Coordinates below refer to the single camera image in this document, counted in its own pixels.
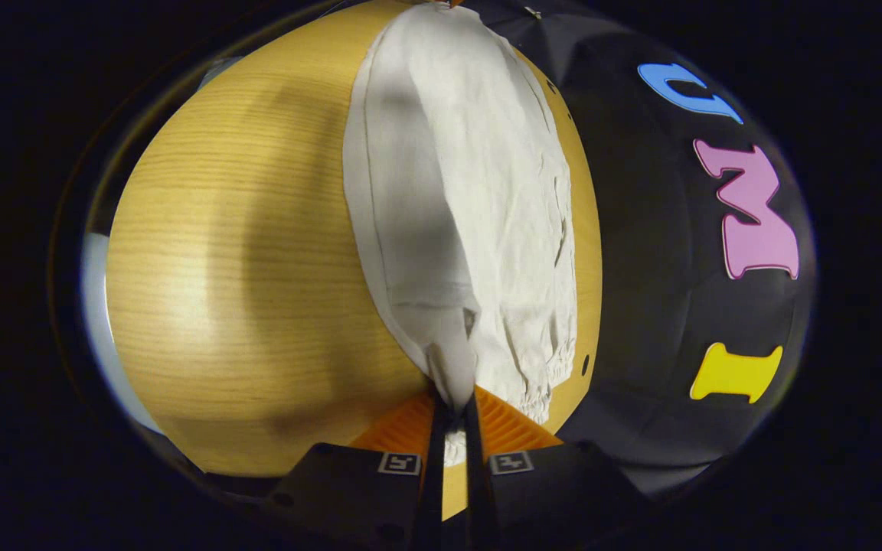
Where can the black backdrop cloth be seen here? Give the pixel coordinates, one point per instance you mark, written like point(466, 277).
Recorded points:
point(655, 268)

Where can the white jeans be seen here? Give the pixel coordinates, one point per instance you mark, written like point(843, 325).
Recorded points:
point(472, 191)

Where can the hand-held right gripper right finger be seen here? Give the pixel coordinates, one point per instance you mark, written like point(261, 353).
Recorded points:
point(548, 490)

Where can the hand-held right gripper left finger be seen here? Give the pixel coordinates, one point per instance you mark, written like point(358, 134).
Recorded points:
point(364, 490)

